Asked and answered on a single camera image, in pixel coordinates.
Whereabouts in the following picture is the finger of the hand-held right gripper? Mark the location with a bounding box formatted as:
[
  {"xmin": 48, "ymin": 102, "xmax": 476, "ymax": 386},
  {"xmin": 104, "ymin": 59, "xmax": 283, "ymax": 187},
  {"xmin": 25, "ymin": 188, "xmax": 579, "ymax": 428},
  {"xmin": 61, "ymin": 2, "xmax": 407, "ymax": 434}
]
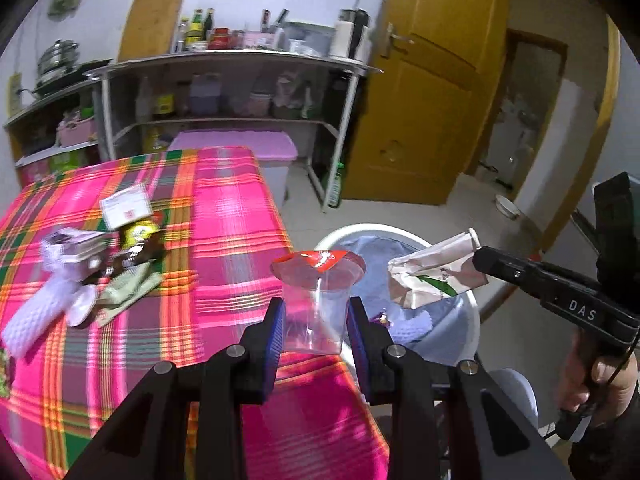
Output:
[{"xmin": 472, "ymin": 245, "xmax": 554, "ymax": 302}]

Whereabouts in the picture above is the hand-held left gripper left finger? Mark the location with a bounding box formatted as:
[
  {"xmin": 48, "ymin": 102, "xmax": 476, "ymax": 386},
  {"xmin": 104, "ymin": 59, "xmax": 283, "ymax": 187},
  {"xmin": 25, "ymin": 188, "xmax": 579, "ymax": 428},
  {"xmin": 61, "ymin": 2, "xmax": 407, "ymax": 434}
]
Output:
[{"xmin": 65, "ymin": 297, "xmax": 288, "ymax": 480}]

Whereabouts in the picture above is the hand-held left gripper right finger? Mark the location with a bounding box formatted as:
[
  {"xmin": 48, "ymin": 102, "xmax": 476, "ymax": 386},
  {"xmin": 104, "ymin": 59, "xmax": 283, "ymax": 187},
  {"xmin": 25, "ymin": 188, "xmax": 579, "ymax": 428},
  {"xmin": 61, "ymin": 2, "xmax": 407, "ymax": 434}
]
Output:
[{"xmin": 347, "ymin": 296, "xmax": 573, "ymax": 480}]

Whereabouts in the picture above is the clear plastic cup red lid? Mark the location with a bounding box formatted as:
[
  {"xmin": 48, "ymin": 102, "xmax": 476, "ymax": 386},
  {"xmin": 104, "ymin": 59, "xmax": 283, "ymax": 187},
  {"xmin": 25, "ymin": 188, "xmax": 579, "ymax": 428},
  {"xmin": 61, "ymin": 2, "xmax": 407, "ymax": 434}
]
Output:
[{"xmin": 270, "ymin": 249, "xmax": 367, "ymax": 356}]

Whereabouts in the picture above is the white trash bin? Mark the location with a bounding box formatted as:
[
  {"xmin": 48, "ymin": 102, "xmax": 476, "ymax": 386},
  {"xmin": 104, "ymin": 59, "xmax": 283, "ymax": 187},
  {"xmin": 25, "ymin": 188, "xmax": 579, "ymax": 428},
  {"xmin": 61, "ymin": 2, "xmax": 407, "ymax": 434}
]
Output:
[{"xmin": 312, "ymin": 222, "xmax": 484, "ymax": 396}]

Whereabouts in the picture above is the paper cup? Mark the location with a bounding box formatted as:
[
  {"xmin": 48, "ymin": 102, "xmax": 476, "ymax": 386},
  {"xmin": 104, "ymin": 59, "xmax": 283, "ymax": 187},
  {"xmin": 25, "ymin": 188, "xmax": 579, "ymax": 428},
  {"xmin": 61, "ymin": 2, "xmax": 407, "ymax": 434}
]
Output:
[{"xmin": 387, "ymin": 227, "xmax": 490, "ymax": 311}]

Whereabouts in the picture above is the purple milk carton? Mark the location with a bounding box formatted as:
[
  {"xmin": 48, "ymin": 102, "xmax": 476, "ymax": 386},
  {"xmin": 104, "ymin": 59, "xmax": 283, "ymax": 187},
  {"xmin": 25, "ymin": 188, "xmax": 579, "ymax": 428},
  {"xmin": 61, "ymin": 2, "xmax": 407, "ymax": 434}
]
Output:
[{"xmin": 40, "ymin": 227, "xmax": 108, "ymax": 275}]

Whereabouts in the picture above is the person's right forearm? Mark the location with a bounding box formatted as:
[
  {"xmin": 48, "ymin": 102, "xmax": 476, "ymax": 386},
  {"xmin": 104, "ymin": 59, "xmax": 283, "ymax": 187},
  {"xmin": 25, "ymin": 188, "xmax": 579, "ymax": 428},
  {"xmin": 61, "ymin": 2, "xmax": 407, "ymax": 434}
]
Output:
[{"xmin": 567, "ymin": 400, "xmax": 640, "ymax": 480}]

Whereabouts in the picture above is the person's right hand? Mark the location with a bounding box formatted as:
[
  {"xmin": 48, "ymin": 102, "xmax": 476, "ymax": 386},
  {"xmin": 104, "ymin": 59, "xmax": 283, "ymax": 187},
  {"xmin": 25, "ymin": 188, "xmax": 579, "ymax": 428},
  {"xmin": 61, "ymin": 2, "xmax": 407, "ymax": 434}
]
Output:
[{"xmin": 556, "ymin": 332, "xmax": 640, "ymax": 426}]

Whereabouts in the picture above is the white foam net sleeve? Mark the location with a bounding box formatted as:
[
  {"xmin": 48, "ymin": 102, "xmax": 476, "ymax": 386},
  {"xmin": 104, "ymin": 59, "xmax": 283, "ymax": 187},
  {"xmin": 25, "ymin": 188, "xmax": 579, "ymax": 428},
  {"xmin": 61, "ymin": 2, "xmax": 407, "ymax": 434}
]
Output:
[
  {"xmin": 0, "ymin": 272, "xmax": 96, "ymax": 361},
  {"xmin": 394, "ymin": 309, "xmax": 432, "ymax": 345}
]

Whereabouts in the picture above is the white bowl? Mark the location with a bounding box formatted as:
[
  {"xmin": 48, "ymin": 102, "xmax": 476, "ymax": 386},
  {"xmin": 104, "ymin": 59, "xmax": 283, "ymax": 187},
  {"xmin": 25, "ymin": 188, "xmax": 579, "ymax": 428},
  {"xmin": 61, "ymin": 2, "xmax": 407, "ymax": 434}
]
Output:
[{"xmin": 494, "ymin": 195, "xmax": 522, "ymax": 221}]

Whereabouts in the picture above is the blue bin liner bag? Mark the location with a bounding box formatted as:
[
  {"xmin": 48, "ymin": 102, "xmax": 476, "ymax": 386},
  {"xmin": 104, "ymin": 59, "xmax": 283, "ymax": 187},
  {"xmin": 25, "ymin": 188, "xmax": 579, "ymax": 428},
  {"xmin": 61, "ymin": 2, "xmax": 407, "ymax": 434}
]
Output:
[{"xmin": 320, "ymin": 232, "xmax": 463, "ymax": 356}]

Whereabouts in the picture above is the pale blue rounded object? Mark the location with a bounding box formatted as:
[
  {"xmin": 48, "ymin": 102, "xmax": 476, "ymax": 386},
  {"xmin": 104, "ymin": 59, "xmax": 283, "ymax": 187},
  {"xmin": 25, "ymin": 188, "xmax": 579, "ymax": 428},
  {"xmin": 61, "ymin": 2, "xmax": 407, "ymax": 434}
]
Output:
[{"xmin": 486, "ymin": 367, "xmax": 540, "ymax": 432}]

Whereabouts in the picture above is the pink plaid tablecloth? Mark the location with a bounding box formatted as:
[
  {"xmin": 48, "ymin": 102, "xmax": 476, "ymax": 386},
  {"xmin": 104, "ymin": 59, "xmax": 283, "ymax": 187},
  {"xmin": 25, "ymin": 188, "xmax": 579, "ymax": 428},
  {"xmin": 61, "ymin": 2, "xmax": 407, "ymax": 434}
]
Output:
[{"xmin": 0, "ymin": 146, "xmax": 391, "ymax": 480}]

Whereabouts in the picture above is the dark brown snack wrapper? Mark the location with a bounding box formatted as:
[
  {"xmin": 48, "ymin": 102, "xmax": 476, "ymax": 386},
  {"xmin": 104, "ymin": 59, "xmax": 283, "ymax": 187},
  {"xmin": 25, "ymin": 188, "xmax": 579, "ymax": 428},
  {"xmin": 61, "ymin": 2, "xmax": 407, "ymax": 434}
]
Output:
[{"xmin": 105, "ymin": 210, "xmax": 169, "ymax": 281}]

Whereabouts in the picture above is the green plastic bottle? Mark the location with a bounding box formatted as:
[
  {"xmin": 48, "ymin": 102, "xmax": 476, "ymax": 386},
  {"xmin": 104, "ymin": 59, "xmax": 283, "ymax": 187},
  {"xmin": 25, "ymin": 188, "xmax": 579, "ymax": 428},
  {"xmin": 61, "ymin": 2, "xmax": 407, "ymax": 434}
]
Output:
[{"xmin": 325, "ymin": 162, "xmax": 347, "ymax": 210}]

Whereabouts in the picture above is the green paper wrapper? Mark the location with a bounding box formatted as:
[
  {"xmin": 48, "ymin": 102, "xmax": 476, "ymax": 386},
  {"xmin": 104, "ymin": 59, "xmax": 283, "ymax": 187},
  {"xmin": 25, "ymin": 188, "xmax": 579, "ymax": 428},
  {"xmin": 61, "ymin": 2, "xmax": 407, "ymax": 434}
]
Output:
[{"xmin": 94, "ymin": 262, "xmax": 164, "ymax": 329}]

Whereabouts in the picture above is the yellow snack packet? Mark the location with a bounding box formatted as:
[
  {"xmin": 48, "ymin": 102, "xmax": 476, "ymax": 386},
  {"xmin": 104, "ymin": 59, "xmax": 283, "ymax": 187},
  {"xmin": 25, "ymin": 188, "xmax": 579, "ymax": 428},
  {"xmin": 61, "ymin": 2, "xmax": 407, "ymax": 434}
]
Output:
[{"xmin": 120, "ymin": 217, "xmax": 161, "ymax": 252}]

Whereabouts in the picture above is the yellow wooden door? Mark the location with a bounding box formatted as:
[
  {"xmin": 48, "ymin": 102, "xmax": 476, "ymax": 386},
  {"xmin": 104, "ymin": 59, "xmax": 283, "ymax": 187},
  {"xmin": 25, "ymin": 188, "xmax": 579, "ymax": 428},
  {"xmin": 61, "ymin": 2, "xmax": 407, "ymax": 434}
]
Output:
[{"xmin": 342, "ymin": 0, "xmax": 512, "ymax": 207}]

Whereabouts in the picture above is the pink lid storage box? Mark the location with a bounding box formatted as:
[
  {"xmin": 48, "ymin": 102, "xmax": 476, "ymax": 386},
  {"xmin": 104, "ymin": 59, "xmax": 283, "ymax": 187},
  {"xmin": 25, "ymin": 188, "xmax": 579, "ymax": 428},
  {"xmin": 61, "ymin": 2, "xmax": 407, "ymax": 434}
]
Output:
[{"xmin": 167, "ymin": 130, "xmax": 299, "ymax": 211}]

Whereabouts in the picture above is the white paper packet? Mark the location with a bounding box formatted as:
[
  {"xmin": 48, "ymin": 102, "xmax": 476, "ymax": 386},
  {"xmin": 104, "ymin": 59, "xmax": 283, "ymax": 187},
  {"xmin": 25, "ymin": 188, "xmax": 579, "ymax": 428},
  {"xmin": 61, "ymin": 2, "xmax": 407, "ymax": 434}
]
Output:
[{"xmin": 99, "ymin": 184, "xmax": 153, "ymax": 231}]

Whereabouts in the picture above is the purple plastic jug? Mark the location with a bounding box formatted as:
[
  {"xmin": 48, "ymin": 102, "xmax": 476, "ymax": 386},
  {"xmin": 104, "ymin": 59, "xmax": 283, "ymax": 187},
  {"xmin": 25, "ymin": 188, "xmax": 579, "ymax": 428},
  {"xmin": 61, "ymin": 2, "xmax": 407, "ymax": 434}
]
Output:
[{"xmin": 187, "ymin": 74, "xmax": 224, "ymax": 116}]

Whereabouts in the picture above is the yellow label sauce bottle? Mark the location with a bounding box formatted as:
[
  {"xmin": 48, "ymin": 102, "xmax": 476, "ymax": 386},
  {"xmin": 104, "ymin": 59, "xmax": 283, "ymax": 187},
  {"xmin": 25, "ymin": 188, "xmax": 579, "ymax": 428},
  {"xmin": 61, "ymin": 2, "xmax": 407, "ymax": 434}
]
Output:
[{"xmin": 150, "ymin": 80, "xmax": 177, "ymax": 122}]

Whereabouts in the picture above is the white plastic bottle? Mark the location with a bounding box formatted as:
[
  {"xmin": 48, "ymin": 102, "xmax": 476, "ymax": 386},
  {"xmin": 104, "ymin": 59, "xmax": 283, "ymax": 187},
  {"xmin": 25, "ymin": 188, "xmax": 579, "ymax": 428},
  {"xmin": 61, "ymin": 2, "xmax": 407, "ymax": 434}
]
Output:
[{"xmin": 135, "ymin": 77, "xmax": 153, "ymax": 124}]

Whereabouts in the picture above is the green cardboard box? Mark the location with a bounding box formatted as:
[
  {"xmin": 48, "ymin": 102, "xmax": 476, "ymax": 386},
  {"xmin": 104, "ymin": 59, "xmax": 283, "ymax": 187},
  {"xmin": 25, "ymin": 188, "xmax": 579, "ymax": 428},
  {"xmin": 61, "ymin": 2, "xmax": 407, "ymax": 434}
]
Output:
[{"xmin": 47, "ymin": 152, "xmax": 98, "ymax": 177}]

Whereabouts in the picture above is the white metal shelf rack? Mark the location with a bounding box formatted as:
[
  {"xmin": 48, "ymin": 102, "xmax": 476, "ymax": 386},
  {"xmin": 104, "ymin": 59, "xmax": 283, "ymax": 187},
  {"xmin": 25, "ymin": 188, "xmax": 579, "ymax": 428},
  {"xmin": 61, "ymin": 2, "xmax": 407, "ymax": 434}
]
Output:
[{"xmin": 85, "ymin": 50, "xmax": 382, "ymax": 212}]

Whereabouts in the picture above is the pink plastic basket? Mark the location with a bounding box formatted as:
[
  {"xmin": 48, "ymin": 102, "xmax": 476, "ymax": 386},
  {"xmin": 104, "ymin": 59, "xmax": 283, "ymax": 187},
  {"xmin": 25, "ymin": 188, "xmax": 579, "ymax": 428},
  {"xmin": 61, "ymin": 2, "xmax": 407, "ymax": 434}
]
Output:
[{"xmin": 56, "ymin": 119, "xmax": 99, "ymax": 147}]

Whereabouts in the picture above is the pink knife holder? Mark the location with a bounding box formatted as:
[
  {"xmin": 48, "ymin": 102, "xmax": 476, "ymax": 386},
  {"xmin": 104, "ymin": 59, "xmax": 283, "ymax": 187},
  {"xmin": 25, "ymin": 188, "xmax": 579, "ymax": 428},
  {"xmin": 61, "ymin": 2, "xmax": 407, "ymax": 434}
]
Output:
[{"xmin": 242, "ymin": 9, "xmax": 289, "ymax": 52}]

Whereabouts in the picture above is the clear storage box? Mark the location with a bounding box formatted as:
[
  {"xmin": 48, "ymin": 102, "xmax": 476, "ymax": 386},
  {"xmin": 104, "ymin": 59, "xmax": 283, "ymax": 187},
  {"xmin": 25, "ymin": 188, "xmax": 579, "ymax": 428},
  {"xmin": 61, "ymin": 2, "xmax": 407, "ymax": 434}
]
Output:
[{"xmin": 287, "ymin": 22, "xmax": 336, "ymax": 58}]

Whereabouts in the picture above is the red jar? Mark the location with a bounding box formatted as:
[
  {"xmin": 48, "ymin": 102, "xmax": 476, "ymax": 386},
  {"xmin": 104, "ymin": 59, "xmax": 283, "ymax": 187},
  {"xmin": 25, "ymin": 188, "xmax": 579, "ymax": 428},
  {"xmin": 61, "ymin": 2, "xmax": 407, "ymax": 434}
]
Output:
[{"xmin": 207, "ymin": 28, "xmax": 234, "ymax": 51}]

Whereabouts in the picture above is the clear glass bottle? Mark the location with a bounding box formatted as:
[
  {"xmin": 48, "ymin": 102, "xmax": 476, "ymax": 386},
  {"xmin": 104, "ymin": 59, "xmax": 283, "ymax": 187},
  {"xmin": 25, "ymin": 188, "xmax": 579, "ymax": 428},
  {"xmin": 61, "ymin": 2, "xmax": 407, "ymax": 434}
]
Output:
[{"xmin": 175, "ymin": 17, "xmax": 192, "ymax": 54}]

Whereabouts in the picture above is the green glass bottle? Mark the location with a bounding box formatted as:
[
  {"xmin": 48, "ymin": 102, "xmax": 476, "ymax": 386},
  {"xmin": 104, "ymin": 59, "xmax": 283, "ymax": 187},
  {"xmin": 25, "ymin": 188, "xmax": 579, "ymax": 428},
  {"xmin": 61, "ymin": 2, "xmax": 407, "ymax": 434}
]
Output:
[{"xmin": 191, "ymin": 9, "xmax": 206, "ymax": 52}]

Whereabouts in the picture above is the wooden shelf cabinet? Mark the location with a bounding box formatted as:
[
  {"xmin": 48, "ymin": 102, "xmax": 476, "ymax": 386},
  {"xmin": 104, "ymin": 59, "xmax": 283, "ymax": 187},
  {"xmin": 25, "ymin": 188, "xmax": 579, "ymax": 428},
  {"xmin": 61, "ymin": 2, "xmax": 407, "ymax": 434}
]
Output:
[{"xmin": 2, "ymin": 77, "xmax": 103, "ymax": 186}]

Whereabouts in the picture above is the black induction cooker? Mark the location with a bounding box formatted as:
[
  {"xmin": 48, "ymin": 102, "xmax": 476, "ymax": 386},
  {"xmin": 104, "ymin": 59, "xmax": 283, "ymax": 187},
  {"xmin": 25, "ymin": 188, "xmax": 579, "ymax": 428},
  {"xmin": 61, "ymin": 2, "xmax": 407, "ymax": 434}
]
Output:
[{"xmin": 22, "ymin": 59, "xmax": 113, "ymax": 97}]

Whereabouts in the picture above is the wooden cutting board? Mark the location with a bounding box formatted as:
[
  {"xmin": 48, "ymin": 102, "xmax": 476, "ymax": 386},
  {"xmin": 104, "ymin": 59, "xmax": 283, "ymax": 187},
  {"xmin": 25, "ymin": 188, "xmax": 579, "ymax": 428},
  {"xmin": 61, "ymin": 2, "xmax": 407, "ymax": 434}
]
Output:
[{"xmin": 116, "ymin": 0, "xmax": 187, "ymax": 63}]

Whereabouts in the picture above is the steel pot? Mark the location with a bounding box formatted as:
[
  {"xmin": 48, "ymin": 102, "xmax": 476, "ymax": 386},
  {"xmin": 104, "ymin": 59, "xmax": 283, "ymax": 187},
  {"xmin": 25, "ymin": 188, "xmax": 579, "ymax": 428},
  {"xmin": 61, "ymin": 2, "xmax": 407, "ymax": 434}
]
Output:
[{"xmin": 36, "ymin": 39, "xmax": 81, "ymax": 83}]

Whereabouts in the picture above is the yellow power strip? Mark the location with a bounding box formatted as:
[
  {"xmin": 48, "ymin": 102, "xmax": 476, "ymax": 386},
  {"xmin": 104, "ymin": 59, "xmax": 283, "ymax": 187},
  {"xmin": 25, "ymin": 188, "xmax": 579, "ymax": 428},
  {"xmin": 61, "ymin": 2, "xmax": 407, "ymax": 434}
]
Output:
[{"xmin": 6, "ymin": 72, "xmax": 23, "ymax": 116}]

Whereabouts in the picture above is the metal door handle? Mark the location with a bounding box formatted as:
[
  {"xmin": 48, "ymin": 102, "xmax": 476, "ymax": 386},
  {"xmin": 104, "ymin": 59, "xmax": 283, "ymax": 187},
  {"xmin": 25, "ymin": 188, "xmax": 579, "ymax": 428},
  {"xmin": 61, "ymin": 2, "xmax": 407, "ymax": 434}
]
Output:
[{"xmin": 380, "ymin": 23, "xmax": 416, "ymax": 59}]

